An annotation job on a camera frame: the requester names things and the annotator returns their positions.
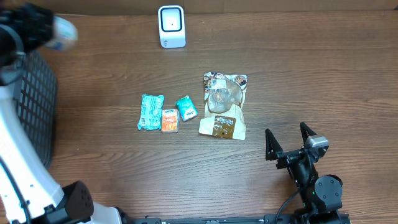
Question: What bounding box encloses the grey plastic mesh basket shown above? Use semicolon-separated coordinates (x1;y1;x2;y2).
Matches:
14;51;58;168

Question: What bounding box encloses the right black cable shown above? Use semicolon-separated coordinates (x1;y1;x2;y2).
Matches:
274;186;304;224

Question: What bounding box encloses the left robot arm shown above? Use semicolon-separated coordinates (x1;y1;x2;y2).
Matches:
1;3;130;224

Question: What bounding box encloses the brown white snack bag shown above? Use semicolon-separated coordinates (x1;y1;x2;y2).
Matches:
199;72;248;140

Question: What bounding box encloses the teal tissue pack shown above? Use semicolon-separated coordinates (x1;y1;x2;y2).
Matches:
175;95;198;121

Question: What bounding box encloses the orange tissue pack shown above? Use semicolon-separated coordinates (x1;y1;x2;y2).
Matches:
161;109;180;133

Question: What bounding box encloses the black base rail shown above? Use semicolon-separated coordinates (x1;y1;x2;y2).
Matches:
130;213;352;224

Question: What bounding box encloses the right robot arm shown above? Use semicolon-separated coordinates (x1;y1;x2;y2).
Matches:
265;122;351;224

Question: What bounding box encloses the white barcode scanner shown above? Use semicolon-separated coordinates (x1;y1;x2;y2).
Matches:
158;5;186;49

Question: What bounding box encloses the green capped plastic bottle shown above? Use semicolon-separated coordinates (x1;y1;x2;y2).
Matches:
44;16;78;51

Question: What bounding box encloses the long teal wipes pack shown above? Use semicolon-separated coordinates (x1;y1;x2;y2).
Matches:
137;94;164;131

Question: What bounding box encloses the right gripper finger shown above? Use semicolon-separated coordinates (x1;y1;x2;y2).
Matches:
300;122;317;145
265;129;283;161

